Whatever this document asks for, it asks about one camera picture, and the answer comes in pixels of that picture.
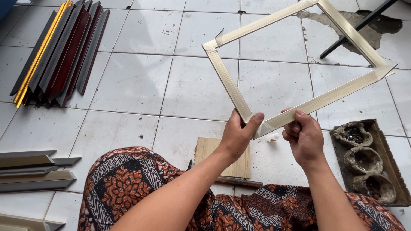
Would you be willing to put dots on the grey beige frame moulding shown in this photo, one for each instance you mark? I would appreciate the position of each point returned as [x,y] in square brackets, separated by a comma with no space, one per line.
[29,170]
[35,181]
[29,161]
[22,223]
[25,153]

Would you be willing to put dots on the beige wooden picture frame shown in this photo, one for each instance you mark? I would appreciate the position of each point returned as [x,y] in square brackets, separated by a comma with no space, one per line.
[228,81]

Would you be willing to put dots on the gold frame moulding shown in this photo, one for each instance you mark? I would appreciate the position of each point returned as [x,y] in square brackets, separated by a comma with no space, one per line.
[38,56]

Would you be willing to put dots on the dirty brown tray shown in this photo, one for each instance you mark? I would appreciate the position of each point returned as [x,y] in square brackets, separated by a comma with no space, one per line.
[393,160]

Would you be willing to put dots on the black metal bar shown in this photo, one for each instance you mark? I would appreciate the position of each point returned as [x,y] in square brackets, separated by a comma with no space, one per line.
[356,28]

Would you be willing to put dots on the pile of dark frame mouldings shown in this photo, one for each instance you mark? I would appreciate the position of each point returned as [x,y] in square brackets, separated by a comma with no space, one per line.
[69,54]

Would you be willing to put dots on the blue object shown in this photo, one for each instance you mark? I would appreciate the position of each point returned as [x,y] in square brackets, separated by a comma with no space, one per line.
[6,8]

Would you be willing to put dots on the dirty bowl with nails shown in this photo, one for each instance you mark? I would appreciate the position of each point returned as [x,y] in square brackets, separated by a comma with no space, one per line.
[353,134]

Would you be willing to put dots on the person's left hand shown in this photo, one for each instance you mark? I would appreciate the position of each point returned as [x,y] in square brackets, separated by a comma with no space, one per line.
[234,138]

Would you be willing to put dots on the dirty grey bowl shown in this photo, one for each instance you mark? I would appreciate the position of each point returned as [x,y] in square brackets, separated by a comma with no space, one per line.
[374,189]
[362,160]

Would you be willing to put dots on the small plywood board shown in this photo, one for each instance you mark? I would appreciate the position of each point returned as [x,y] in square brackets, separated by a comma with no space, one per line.
[212,152]

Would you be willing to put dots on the person's batik patterned skirt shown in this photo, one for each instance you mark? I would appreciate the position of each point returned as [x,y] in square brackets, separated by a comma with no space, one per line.
[128,179]

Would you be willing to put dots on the person's right hand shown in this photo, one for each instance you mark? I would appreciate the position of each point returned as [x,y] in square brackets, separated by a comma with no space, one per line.
[308,142]

